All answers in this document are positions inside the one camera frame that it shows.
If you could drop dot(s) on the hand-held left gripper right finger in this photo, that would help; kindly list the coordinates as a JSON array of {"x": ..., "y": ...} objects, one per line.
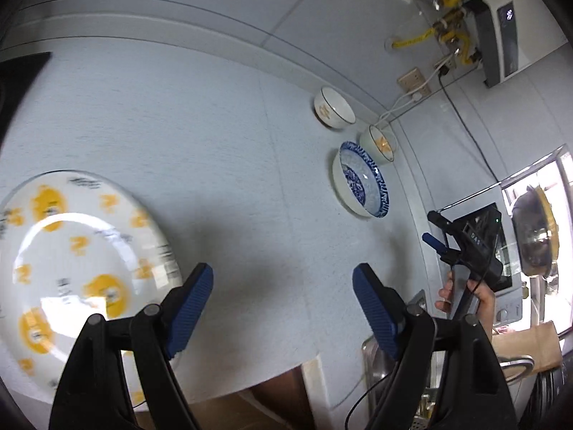
[{"x": 376, "y": 313}]

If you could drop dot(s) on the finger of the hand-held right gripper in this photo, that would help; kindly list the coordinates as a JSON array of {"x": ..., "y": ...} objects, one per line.
[
  {"x": 435, "y": 242},
  {"x": 443, "y": 224}
]

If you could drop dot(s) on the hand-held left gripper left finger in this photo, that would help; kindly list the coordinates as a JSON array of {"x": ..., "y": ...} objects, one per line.
[{"x": 190, "y": 309}]

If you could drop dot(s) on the blue and white patterned bowl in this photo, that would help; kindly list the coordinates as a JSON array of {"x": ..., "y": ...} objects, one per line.
[{"x": 360, "y": 179}]

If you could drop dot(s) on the small white flower bowl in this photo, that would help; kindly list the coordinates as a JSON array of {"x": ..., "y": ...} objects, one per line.
[
  {"x": 378, "y": 143},
  {"x": 335, "y": 105}
]

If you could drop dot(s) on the white yellow bear plate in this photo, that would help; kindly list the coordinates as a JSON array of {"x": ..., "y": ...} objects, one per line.
[{"x": 67, "y": 255}]

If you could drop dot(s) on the person's right hand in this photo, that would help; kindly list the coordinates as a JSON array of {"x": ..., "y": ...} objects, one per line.
[{"x": 485, "y": 300}]

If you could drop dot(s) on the steel basin with yellow rim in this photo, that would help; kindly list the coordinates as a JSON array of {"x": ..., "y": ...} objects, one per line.
[{"x": 532, "y": 233}]

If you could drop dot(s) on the white microwave oven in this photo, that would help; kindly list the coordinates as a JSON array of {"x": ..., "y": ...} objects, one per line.
[{"x": 508, "y": 307}]

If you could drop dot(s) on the brown paper bag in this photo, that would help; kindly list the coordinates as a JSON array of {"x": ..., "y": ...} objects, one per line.
[{"x": 537, "y": 345}]

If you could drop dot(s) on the dark round container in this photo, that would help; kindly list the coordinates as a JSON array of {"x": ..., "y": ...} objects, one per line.
[{"x": 550, "y": 398}]

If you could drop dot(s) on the brass pipe fittings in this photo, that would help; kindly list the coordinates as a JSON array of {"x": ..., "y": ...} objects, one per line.
[{"x": 452, "y": 18}]

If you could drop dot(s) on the beige wall socket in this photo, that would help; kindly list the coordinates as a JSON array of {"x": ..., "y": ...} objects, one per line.
[{"x": 409, "y": 79}]

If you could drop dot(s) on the small wall socket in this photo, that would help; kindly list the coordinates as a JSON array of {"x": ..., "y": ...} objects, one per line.
[{"x": 443, "y": 68}]

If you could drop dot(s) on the white wall water heater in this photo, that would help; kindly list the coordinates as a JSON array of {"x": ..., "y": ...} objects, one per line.
[{"x": 492, "y": 36}]

